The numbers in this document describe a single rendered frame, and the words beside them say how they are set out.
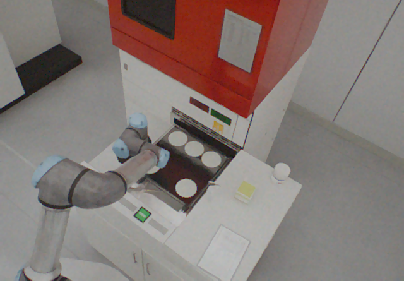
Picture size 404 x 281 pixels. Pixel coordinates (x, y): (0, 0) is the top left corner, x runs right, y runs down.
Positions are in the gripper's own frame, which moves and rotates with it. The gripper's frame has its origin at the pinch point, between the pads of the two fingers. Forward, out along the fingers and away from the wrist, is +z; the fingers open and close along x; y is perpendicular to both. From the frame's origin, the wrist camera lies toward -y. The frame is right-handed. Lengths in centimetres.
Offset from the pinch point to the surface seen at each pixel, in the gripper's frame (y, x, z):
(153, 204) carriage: -0.1, -19.8, 3.3
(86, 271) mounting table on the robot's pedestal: -35.7, -33.6, 9.4
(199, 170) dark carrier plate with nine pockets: 27.9, -12.8, 1.3
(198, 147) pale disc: 33.9, 0.1, 1.2
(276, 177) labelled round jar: 53, -38, -11
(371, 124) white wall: 209, 2, 63
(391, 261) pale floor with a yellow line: 153, -90, 91
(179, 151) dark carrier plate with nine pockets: 23.6, 1.5, 1.2
